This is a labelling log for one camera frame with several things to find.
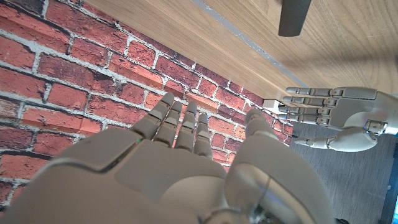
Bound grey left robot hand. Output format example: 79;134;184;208
277;86;388;153

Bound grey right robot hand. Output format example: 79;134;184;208
0;91;335;224

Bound black stapler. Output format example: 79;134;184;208
278;0;312;37

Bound white power strip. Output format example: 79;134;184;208
262;98;285;114

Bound printed red brick backdrop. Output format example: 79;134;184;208
0;0;293;218

